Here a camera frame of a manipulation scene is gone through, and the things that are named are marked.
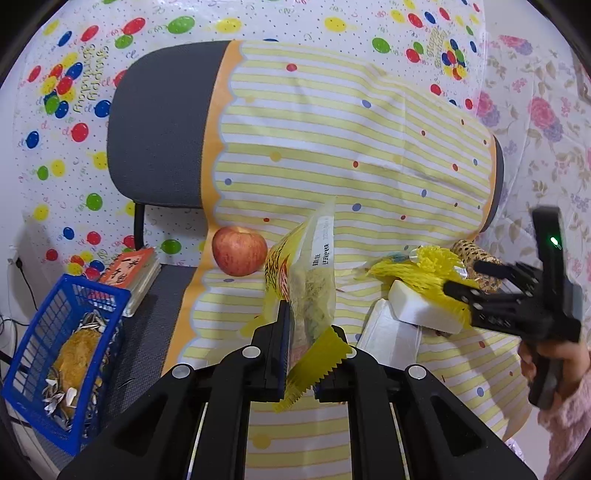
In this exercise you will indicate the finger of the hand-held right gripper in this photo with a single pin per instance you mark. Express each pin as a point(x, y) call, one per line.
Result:
point(491, 268)
point(461, 291)

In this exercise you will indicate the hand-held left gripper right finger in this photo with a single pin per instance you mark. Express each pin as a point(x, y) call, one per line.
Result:
point(339, 374)

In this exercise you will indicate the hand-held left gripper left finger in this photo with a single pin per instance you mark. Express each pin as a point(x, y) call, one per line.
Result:
point(285, 334)

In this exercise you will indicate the yellow foam fruit net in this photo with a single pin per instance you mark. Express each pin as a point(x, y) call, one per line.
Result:
point(427, 272)

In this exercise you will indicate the yellow snack packet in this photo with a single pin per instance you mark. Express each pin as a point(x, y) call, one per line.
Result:
point(309, 286)

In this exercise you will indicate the blue plastic basket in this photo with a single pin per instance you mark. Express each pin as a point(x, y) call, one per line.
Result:
point(27, 364)

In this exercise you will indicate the person's right hand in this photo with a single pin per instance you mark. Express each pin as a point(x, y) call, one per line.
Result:
point(570, 362)

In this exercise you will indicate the brown woven holder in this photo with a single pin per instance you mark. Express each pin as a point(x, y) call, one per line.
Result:
point(475, 254)

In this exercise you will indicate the white foam block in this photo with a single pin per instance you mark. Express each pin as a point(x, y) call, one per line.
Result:
point(422, 309)

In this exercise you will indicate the white paper packet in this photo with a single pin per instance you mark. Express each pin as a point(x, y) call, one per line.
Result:
point(388, 337)

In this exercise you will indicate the red apple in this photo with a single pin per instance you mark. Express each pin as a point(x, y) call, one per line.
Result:
point(239, 251)

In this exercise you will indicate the floral print cloth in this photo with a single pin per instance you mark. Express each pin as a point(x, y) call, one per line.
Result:
point(531, 138)

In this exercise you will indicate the orange cover booklet stack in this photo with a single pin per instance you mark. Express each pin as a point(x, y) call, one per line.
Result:
point(129, 272)

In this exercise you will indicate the sunflower seed packets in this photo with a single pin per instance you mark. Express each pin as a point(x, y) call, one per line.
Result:
point(94, 321)

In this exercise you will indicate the yellow striped dotted cloth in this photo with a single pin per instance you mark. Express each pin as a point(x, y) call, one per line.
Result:
point(323, 138)

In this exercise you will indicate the brown spongy lump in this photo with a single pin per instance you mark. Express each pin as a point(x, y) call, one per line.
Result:
point(78, 364)

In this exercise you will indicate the grey office chair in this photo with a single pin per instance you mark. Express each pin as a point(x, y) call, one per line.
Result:
point(157, 115)

